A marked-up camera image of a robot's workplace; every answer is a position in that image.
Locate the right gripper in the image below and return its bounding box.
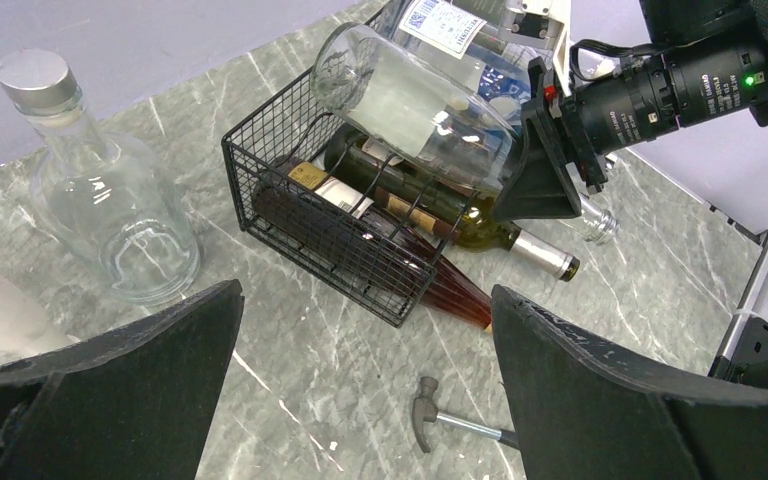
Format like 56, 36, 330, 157
491, 40, 709, 222

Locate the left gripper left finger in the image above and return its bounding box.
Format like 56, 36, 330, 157
0, 279, 244, 479

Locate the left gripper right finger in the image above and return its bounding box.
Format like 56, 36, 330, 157
491, 285, 768, 479

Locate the clear frosted wine bottle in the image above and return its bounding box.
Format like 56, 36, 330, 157
311, 22, 619, 244

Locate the round clear glass bottle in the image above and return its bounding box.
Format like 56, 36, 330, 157
0, 48, 200, 306

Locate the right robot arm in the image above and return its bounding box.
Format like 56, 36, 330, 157
492, 1, 768, 222

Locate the blue label clear bottle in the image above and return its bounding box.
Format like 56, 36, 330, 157
477, 65, 532, 126

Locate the green wine bottle silver cap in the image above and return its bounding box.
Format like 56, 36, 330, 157
324, 124, 580, 282

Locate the clear bottle white label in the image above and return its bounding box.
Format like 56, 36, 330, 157
379, 1, 538, 93

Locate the red wine bottle gold cap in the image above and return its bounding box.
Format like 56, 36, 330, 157
252, 157, 492, 332

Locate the small grey hammer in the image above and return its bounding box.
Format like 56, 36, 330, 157
410, 376, 520, 454

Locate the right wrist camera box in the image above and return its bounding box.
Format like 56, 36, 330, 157
499, 0, 571, 80

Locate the white pvc pipe frame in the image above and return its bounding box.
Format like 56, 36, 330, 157
0, 275, 77, 358

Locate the black wire wine rack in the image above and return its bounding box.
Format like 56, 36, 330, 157
221, 74, 491, 331

